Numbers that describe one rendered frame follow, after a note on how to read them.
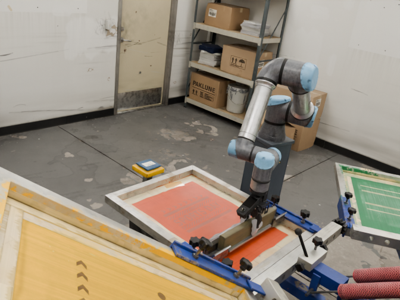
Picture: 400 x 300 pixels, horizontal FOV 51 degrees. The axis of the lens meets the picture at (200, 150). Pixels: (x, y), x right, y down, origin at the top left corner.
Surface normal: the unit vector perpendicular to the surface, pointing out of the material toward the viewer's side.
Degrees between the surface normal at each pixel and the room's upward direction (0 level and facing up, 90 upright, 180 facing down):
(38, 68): 90
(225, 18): 90
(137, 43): 90
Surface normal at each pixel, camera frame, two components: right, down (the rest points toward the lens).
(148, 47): 0.72, 0.36
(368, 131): -0.68, 0.22
